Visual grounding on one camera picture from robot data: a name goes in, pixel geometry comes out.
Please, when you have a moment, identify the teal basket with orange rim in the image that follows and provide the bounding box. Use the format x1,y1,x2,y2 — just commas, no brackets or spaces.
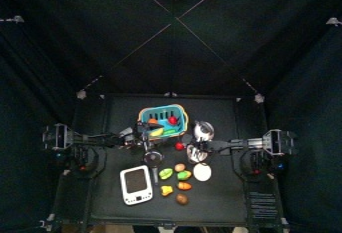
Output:
137,103,190,141

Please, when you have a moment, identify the shiny silver metal cup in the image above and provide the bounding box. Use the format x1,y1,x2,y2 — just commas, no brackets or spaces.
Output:
186,143,210,164

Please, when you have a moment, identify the yellow toy banana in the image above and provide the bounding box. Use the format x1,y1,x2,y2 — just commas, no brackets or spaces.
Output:
150,127,166,138

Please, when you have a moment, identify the small black toy pan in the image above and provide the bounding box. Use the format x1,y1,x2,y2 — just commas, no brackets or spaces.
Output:
142,150,165,185

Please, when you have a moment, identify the shiny silver metal bowl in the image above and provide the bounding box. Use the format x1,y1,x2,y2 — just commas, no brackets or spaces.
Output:
193,120,217,143

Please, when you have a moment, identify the white egg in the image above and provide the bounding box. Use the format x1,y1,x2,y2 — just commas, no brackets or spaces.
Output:
193,162,214,182

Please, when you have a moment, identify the green yellow toy pepper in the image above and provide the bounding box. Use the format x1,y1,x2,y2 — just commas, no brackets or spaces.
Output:
177,170,194,182

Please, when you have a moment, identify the green toy leaf vegetable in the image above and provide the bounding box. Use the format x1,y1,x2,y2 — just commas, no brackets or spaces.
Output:
158,167,175,180

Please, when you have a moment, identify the orange toy carrot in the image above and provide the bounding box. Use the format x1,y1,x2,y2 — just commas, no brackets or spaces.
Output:
177,181,194,192

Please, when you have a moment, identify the white toy tablet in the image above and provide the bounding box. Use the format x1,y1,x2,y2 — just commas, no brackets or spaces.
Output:
119,164,155,207

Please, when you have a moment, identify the yellow toy fruit piece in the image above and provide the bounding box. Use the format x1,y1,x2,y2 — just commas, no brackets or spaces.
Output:
159,185,175,197

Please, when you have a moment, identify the brown toy potato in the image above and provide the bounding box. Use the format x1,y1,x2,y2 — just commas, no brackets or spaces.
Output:
175,193,190,206

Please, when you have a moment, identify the white text label sticker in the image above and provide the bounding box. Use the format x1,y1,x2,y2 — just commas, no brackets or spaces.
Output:
249,191,278,221

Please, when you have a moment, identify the thin diagonal cord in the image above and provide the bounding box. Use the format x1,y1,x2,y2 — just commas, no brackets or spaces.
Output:
84,0,237,91
125,0,259,95

